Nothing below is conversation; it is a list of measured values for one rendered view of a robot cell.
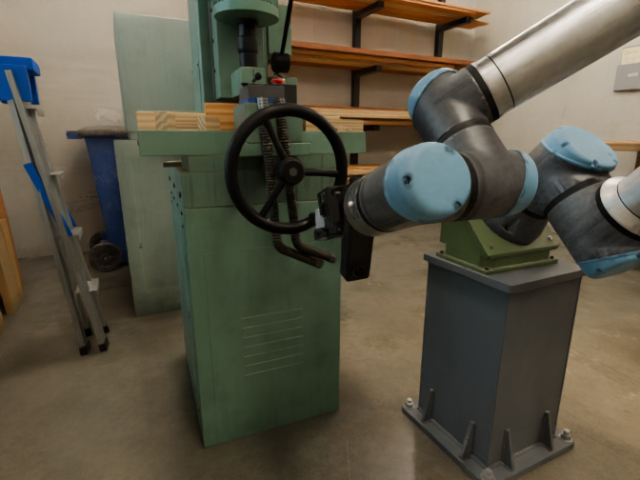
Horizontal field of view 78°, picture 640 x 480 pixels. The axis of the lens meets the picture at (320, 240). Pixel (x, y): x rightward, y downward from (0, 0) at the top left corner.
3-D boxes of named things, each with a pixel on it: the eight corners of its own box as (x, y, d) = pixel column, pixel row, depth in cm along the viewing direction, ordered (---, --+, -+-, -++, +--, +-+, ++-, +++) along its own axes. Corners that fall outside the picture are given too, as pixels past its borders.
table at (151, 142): (137, 158, 84) (134, 129, 82) (139, 153, 111) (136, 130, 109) (384, 153, 107) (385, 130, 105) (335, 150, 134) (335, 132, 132)
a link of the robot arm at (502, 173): (514, 123, 55) (442, 122, 51) (561, 188, 50) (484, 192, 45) (476, 169, 63) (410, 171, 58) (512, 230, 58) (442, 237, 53)
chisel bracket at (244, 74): (242, 99, 109) (240, 66, 107) (231, 103, 122) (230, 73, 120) (268, 100, 112) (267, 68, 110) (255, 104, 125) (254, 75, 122)
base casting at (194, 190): (181, 210, 99) (178, 171, 96) (169, 185, 150) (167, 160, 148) (343, 198, 116) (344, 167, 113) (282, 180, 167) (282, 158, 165)
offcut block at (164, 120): (169, 130, 95) (167, 111, 94) (155, 130, 95) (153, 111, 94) (176, 130, 98) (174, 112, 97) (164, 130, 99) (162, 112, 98)
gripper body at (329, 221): (352, 192, 73) (385, 173, 62) (359, 238, 72) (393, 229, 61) (313, 194, 70) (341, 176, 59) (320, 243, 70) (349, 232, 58)
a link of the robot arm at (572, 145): (538, 169, 107) (592, 118, 93) (574, 220, 99) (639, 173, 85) (495, 170, 101) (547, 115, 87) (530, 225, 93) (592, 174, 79)
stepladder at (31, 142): (69, 362, 164) (-32, 50, 130) (74, 335, 186) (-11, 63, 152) (113, 349, 170) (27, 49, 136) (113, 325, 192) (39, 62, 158)
